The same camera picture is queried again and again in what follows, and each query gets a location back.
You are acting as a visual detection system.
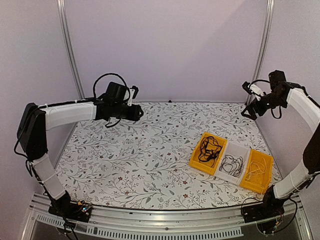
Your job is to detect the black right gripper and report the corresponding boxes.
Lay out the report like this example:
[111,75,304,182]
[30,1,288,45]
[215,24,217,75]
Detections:
[241,91,285,120]

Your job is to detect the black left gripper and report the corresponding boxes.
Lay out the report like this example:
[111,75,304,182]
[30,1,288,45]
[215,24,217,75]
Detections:
[112,102,144,121]

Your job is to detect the thin black cable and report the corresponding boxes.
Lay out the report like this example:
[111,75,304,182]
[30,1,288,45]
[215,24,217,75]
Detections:
[199,137,223,169]

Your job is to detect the thick black cable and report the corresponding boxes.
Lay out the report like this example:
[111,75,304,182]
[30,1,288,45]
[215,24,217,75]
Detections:
[197,136,223,163]

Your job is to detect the white thin cable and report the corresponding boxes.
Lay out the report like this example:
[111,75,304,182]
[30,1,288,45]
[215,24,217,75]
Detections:
[244,158,268,182]

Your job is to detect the dark blue thin cable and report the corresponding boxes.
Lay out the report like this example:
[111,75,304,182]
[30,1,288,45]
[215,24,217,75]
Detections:
[219,154,245,178]

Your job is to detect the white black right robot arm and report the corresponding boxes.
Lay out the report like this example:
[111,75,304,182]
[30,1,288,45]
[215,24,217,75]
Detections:
[241,70,320,223]

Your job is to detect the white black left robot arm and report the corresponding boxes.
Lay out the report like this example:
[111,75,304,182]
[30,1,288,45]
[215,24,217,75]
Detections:
[15,82,144,219]

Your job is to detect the floral patterned table cloth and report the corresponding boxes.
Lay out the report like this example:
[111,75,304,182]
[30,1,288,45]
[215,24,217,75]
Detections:
[56,102,269,210]

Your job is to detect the yellow bin nearest centre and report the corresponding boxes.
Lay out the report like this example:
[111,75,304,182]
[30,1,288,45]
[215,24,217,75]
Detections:
[189,132,227,176]

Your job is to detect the yellow bin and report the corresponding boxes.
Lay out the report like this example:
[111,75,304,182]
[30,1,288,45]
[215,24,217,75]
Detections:
[239,149,274,195]
[189,132,227,176]

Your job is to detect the translucent white bin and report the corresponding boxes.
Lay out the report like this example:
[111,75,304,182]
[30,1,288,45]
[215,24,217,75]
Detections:
[214,141,251,186]

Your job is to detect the yellow bin far right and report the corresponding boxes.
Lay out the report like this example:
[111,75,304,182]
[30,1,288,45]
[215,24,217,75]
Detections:
[239,149,274,195]

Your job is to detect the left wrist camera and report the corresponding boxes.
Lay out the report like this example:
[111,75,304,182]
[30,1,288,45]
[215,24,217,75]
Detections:
[127,85,139,106]

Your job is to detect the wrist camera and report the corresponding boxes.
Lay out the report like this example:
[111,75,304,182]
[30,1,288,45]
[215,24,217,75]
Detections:
[242,81,265,101]
[127,85,139,106]

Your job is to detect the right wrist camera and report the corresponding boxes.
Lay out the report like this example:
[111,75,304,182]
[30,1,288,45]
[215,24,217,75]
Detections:
[242,81,265,101]

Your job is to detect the right aluminium frame post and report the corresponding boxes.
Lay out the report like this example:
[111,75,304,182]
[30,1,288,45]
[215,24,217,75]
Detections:
[251,0,275,82]

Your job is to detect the aluminium frame post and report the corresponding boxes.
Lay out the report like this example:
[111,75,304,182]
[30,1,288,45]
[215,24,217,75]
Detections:
[56,0,85,99]
[251,0,275,82]

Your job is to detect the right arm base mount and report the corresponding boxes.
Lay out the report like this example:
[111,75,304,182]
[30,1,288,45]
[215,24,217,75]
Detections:
[240,197,298,236]

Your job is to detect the aluminium front rail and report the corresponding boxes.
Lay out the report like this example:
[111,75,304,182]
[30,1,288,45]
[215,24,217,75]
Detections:
[21,194,315,240]

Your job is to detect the left aluminium frame post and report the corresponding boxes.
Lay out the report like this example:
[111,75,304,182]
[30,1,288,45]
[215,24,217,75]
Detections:
[56,0,85,99]

